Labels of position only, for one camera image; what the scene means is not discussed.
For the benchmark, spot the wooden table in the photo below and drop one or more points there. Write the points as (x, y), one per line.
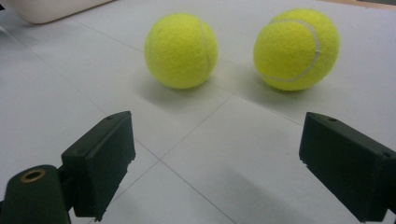
(367, 3)

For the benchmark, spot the yellow tennis ball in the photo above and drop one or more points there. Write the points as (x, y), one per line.
(292, 51)
(179, 51)

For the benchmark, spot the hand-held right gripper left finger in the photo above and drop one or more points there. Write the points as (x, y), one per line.
(99, 161)

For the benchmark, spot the white plastic bin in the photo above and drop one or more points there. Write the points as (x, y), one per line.
(46, 9)

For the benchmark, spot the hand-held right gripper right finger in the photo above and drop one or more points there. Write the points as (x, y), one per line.
(348, 168)

